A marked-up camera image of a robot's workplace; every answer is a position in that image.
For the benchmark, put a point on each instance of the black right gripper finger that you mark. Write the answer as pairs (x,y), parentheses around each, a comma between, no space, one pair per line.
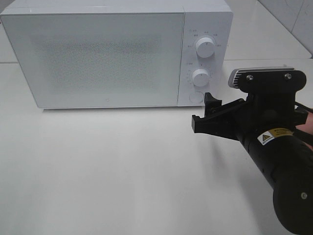
(211,104)
(196,124)

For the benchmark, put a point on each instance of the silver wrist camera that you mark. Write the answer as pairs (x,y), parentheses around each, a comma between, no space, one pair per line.
(236,73)

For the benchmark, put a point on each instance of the pink round plate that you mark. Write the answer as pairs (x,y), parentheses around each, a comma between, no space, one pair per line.
(305,130)

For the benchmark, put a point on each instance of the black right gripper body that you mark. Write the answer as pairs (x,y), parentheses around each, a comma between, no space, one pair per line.
(270,103)

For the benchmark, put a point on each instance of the white microwave door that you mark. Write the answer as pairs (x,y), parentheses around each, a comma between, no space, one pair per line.
(98,60)

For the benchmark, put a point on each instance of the white microwave oven body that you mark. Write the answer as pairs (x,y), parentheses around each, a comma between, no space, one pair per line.
(118,53)

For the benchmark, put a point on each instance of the white dial knob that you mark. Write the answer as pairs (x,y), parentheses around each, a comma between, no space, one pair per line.
(200,77)
(205,47)

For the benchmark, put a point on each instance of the upper white dial knob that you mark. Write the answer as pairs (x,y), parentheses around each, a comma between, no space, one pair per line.
(205,47)

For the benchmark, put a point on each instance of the lower white dial knob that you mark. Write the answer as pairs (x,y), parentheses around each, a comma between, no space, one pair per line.
(200,77)

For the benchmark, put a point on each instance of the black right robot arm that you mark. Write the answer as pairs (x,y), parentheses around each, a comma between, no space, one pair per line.
(287,164)

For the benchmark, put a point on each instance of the round white door button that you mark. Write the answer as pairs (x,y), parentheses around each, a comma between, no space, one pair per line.
(196,97)

